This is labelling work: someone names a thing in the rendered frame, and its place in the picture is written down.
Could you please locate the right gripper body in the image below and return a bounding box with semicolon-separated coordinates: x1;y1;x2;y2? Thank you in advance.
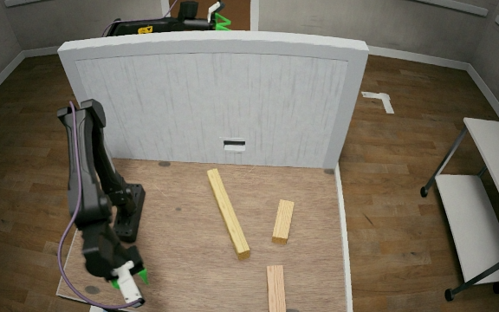
106;240;146;302

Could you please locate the brown wooden block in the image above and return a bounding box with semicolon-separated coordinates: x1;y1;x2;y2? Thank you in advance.
272;200;294;244

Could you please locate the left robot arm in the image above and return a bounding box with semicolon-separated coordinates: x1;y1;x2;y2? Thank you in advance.
106;1;198;37

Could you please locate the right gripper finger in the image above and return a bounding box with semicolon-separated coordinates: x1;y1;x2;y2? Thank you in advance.
112;278;122;289
140;268;151;285

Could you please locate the light wood block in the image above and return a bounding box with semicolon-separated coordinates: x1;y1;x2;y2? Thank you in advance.
266;265;286;312

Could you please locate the long wooden board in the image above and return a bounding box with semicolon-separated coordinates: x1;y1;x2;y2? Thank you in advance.
207;169;250;261

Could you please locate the grey panel wall with slot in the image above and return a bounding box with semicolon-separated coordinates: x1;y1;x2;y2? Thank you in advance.
57;30;369;169

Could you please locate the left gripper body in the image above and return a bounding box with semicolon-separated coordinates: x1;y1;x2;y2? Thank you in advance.
195;2;220;31

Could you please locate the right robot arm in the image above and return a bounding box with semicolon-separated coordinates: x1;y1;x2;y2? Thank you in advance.
57;99;143;277

